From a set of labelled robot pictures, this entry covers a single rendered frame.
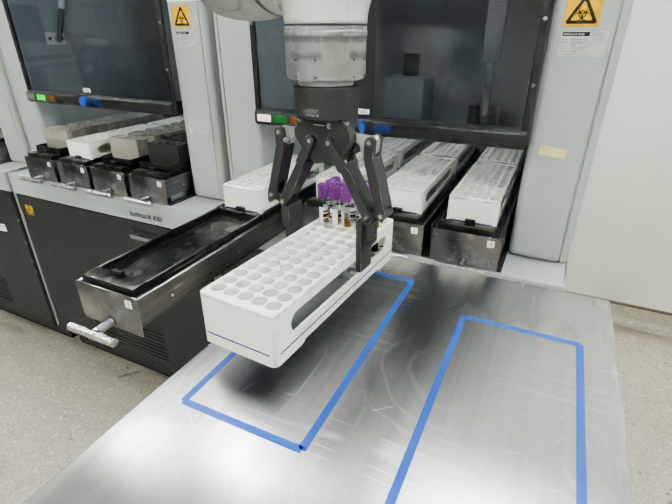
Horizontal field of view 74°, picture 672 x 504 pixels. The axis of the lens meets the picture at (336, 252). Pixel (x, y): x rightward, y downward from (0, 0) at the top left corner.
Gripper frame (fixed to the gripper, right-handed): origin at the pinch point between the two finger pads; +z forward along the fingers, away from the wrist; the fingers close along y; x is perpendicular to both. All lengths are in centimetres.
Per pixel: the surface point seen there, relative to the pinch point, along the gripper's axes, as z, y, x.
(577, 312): 8.7, 31.1, 13.9
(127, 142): 3, -89, 37
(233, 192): 5.4, -36.5, 22.0
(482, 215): 7.2, 12.1, 39.5
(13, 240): 44, -151, 25
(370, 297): 8.7, 5.0, 3.4
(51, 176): 15, -117, 27
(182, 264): 9.6, -27.5, -1.6
